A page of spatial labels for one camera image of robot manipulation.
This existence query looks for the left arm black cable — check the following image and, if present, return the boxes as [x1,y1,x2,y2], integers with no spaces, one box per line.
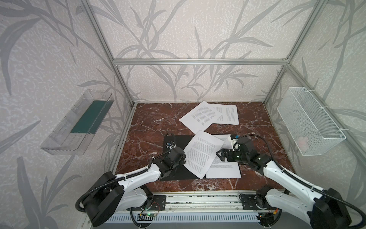
[75,133,176,214]

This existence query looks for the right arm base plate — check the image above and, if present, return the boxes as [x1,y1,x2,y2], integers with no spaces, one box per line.
[239,193,276,211]

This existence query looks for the printed sheet under pile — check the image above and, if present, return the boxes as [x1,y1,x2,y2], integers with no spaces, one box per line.
[179,101,222,134]

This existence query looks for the aluminium front rail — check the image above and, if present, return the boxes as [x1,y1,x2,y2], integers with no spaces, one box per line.
[82,191,324,214]

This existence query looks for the clear plastic wall tray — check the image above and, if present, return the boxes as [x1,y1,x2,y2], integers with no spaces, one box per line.
[41,89,114,156]

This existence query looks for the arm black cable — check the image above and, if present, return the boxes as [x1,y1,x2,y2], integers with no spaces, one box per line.
[75,133,176,214]
[233,134,366,229]

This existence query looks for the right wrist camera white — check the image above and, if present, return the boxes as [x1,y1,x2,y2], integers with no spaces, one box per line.
[230,134,240,151]

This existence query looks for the white wire mesh basket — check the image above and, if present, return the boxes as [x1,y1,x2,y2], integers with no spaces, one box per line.
[277,87,347,156]

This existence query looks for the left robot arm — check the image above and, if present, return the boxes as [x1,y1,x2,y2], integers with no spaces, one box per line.
[75,147,186,227]

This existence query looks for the folder white cover black inside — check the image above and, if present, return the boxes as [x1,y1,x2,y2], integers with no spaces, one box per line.
[161,134,242,181]

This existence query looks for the aluminium frame horizontal bar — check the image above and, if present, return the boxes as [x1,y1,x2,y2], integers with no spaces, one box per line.
[113,59,287,66]

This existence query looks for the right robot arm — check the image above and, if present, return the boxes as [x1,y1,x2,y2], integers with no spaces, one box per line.
[216,134,352,229]

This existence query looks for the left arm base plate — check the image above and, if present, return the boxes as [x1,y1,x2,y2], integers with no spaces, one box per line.
[137,195,167,211]

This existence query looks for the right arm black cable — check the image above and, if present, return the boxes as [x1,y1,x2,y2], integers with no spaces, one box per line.
[233,134,366,229]

